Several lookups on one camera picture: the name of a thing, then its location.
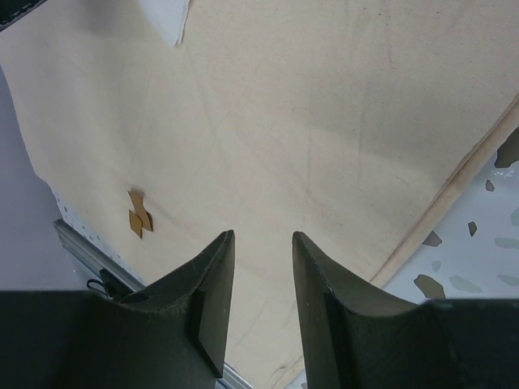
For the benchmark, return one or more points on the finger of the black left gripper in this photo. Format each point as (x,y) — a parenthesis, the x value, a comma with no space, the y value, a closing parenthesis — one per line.
(13,10)

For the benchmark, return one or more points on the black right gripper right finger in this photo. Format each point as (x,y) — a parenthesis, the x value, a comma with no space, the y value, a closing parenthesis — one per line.
(355,335)

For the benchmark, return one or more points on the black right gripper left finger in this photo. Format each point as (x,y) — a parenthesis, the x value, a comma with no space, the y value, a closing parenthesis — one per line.
(171,334)

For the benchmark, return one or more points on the brown indicator tape strip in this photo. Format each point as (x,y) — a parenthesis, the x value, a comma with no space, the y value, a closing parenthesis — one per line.
(140,219)

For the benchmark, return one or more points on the white gauze pad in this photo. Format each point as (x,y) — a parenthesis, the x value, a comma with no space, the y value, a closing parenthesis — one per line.
(168,18)

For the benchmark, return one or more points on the beige cloth drape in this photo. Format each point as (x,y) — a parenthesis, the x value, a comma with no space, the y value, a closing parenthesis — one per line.
(358,123)

